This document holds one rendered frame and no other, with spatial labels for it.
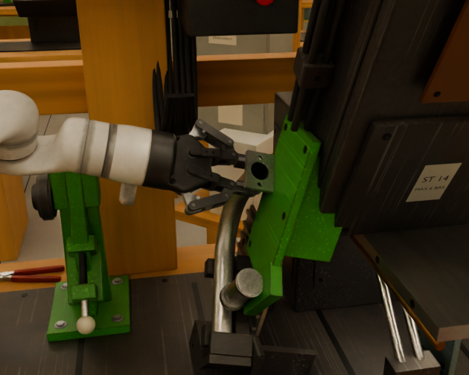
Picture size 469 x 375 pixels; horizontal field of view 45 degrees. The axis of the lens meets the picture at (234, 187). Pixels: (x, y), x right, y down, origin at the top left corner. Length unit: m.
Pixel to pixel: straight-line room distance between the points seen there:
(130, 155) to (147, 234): 0.41
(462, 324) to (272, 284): 0.22
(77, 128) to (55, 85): 0.38
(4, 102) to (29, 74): 0.39
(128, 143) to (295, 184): 0.21
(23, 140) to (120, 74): 0.32
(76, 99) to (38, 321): 0.40
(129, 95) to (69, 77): 0.14
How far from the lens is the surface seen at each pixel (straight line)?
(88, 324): 0.91
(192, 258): 1.18
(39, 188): 0.89
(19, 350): 0.97
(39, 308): 1.05
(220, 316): 0.81
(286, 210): 0.70
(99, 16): 0.97
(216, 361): 0.79
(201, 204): 0.72
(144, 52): 0.98
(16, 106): 0.70
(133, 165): 0.71
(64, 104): 1.10
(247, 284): 0.73
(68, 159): 0.71
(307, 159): 0.67
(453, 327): 0.63
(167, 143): 0.72
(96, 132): 0.71
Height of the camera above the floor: 1.49
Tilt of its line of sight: 24 degrees down
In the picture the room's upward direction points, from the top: straight up
